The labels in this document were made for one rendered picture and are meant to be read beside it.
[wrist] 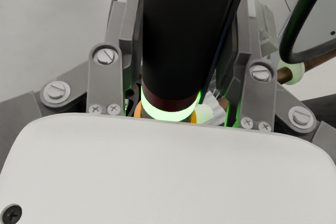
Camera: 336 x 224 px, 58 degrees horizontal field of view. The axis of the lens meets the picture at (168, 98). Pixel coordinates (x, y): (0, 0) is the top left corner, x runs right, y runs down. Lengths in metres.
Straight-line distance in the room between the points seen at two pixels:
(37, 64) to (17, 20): 0.41
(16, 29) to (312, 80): 1.99
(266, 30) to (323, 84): 0.16
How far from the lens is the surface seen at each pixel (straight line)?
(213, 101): 0.25
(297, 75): 0.29
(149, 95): 0.16
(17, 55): 2.14
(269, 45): 0.63
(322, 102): 0.33
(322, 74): 0.59
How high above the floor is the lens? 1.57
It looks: 59 degrees down
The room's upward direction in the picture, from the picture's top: 9 degrees clockwise
